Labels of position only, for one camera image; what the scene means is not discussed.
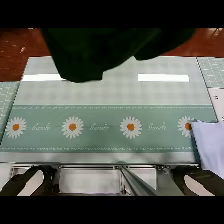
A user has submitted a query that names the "dark green T-shirt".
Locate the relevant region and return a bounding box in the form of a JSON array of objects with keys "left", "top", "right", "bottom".
[{"left": 39, "top": 27, "right": 197, "bottom": 84}]

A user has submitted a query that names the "pale lavender garment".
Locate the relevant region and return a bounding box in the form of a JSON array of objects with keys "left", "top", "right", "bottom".
[{"left": 190, "top": 120, "right": 224, "bottom": 180}]

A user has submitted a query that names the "silver frame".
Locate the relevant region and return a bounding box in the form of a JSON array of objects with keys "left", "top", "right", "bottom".
[{"left": 0, "top": 162, "right": 202, "bottom": 197}]

